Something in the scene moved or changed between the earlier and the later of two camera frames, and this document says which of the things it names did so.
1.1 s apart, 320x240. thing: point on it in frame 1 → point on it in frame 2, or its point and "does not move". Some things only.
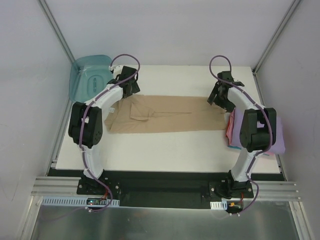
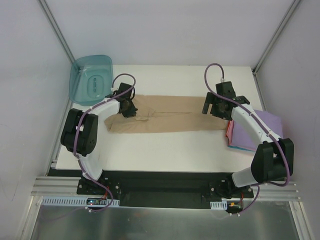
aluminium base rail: (268, 190) does not move
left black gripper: (132, 88) → (130, 111)
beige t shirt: (147, 114) does not move
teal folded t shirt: (234, 147) does not move
